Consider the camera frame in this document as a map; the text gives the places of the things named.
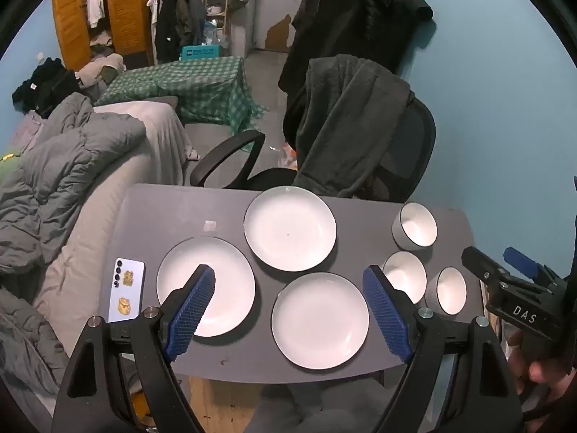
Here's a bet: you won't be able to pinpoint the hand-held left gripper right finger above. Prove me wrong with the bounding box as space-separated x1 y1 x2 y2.
363 265 526 433

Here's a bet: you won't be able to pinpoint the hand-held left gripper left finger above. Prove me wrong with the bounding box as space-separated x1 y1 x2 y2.
51 263 216 433

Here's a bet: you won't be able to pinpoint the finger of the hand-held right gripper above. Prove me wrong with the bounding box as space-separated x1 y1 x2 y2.
504 247 566 287
462 246 510 289

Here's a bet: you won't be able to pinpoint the white plate with dark rim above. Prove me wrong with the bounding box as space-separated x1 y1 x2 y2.
271 272 370 371
156 237 256 338
243 186 337 272

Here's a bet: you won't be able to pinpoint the white ribbed bowl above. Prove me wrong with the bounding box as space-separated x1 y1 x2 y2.
392 202 438 252
425 267 468 315
381 251 427 305

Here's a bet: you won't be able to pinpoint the person's right hand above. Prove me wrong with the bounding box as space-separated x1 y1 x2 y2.
507 330 566 394

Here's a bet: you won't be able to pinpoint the white smartphone with gold stickers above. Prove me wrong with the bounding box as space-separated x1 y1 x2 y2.
107 258 146 324

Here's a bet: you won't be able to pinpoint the black mesh office chair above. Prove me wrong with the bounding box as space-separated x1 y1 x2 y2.
189 95 437 204

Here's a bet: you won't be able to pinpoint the beige bed sheet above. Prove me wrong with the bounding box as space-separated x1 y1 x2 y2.
34 101 199 348

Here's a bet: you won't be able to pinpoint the orange wrapper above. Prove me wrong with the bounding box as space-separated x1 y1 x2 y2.
276 143 300 167

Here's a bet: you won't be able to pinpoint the grey quilted duvet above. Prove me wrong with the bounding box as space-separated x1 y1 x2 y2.
0 92 147 420

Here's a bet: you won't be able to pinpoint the dark green fleece blanket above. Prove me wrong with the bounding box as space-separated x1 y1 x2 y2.
283 54 415 199

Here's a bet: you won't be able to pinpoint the green checked cloth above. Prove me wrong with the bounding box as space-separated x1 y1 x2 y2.
94 56 269 136

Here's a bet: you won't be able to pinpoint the beige clothes pile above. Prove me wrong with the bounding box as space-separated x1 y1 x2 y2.
74 53 127 88

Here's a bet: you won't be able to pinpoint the blue plastic crate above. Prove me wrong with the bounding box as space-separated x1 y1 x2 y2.
180 45 224 61

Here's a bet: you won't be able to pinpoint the black clothes pile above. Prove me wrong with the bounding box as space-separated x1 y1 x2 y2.
12 58 82 118

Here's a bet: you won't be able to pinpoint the black hanging coats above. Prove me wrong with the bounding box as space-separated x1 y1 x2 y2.
278 0 433 95

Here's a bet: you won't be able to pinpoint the clothes rack with dark garments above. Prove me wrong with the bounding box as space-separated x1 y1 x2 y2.
146 0 208 64

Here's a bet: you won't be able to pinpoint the orange louvred wardrobe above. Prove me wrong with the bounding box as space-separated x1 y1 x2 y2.
51 0 154 70

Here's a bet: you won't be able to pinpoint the white door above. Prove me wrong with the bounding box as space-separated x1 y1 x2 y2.
252 0 312 52

